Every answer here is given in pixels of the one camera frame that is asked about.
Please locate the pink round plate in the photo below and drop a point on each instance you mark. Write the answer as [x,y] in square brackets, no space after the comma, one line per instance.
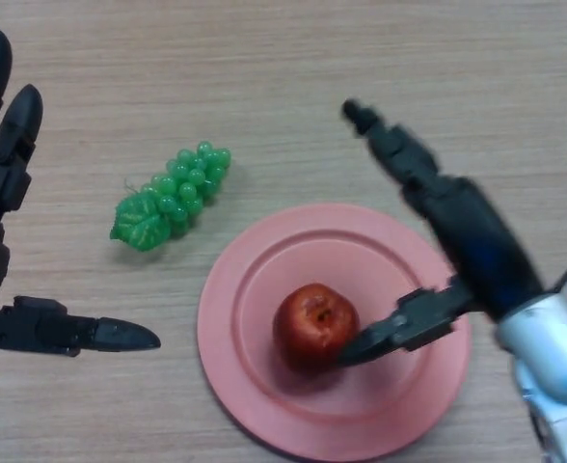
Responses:
[336,410]

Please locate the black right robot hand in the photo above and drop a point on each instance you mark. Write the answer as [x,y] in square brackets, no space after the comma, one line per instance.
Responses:
[476,241]

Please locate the red apple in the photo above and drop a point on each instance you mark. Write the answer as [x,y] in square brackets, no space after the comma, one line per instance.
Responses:
[312,328]

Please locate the green plastic grape bunch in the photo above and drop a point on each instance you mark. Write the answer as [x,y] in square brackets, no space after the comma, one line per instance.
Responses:
[182,188]

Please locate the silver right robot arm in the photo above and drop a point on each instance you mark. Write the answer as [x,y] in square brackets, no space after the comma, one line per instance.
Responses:
[548,347]

